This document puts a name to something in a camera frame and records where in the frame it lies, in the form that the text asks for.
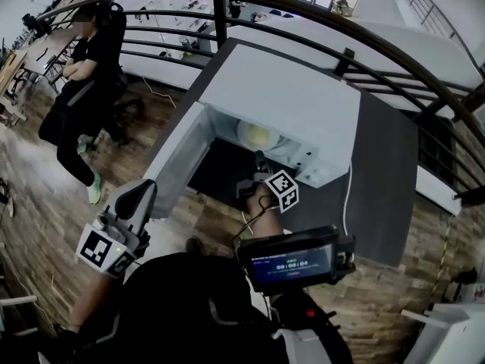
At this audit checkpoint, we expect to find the black monitor mount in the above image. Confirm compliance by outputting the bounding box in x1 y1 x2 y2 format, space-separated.
271 290 338 333

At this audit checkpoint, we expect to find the small black monitor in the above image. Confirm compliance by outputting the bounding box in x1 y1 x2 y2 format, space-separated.
236 224 356 293

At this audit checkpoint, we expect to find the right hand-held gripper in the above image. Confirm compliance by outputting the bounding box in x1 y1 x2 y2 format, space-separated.
235 150 300 215

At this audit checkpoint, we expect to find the person's black top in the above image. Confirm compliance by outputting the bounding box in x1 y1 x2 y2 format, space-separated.
37 252 289 364

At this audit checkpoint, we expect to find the dark table with white legs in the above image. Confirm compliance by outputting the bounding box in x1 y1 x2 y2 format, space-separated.
187 38 420 268

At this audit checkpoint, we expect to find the white box red label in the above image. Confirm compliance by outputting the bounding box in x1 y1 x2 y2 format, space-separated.
443 281 485 305

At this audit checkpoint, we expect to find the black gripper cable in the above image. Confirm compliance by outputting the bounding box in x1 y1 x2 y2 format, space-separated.
233 194 281 250

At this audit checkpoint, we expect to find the black bag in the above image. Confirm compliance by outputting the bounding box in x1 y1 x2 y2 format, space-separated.
452 267 479 286

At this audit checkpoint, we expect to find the white grey harness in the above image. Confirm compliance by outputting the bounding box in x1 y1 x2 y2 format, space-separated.
272 326 353 364

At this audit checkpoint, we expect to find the white desk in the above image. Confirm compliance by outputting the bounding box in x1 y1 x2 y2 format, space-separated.
401 301 485 364

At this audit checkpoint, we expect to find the white microwave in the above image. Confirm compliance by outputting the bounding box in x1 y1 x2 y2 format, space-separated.
145 43 361 219

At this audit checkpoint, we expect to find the white round plate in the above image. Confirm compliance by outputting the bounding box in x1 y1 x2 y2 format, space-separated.
236 118 283 153

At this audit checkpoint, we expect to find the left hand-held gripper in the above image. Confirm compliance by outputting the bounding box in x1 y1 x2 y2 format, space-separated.
75 179 158 279

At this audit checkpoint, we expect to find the thin white floor cable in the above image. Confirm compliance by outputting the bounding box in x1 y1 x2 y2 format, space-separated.
142 75 178 109

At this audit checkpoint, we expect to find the black metal railing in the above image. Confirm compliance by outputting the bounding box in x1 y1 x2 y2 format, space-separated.
36 0 485 208

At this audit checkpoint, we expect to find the person's left forearm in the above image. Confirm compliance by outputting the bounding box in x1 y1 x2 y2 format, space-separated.
70 271 126 331

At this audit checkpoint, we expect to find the dark wooden staircase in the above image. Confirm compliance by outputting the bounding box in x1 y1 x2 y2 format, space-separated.
416 123 462 189

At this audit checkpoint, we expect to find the white power cable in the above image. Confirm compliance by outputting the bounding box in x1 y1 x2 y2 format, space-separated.
342 160 354 239

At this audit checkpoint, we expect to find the person's right forearm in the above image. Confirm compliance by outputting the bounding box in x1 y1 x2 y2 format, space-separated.
244 186 286 242

